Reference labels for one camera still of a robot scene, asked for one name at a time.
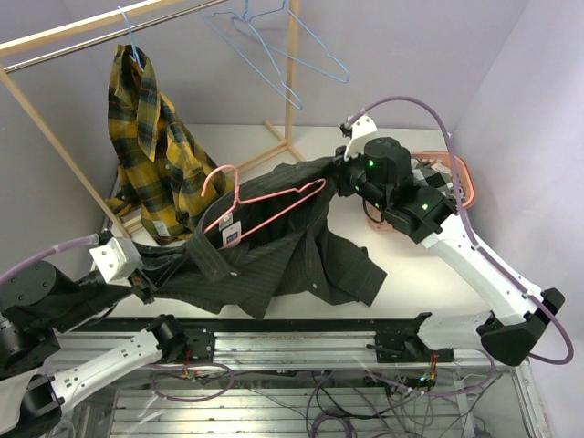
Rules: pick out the blue wire hanger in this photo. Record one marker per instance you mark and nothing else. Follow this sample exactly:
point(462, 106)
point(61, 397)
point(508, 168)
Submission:
point(296, 41)

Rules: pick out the black white checkered shirt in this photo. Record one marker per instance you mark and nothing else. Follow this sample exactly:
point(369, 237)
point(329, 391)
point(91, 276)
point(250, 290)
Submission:
point(435, 175)

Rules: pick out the yellow plaid shirt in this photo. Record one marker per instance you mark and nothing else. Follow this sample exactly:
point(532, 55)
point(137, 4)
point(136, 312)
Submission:
point(162, 170)

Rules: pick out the dark green striped shirt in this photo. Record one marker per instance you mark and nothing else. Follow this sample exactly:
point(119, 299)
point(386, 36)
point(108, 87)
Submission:
point(294, 254)

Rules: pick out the wooden clothes rack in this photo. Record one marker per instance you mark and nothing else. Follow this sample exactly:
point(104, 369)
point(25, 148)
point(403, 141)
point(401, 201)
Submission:
point(41, 198)

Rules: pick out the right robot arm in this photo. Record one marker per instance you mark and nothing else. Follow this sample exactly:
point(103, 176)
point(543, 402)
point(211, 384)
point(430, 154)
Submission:
point(519, 312)

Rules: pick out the pink plastic basket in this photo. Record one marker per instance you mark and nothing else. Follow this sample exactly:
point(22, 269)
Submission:
point(467, 190)

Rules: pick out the blue hanger yellow shirt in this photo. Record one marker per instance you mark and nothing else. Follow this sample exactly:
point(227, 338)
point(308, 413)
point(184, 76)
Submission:
point(132, 41)

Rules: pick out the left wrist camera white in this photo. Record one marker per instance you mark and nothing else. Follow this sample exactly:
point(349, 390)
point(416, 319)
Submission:
point(117, 260)

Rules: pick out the metal hanging rod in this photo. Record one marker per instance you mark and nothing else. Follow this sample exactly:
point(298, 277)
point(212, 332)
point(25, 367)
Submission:
point(89, 24)

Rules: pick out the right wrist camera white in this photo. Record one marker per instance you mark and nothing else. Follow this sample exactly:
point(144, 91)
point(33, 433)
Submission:
point(359, 132)

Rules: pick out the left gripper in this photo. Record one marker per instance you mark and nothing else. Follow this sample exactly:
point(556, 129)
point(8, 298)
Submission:
point(140, 283)

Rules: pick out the pink hanger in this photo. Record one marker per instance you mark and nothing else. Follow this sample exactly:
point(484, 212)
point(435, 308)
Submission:
point(318, 185)

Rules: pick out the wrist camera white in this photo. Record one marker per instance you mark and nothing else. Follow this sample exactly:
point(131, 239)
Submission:
point(117, 260)
point(359, 132)

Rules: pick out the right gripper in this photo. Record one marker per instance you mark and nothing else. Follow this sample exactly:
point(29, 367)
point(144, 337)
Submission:
point(340, 168)

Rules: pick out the blue hanger checkered shirt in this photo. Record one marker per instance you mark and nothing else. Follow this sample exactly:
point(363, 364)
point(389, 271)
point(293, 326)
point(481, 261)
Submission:
point(248, 50)

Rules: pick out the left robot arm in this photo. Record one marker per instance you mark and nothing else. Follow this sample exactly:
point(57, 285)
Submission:
point(40, 303)

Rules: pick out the aluminium rail base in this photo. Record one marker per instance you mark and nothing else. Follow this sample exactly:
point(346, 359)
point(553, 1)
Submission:
point(290, 344)

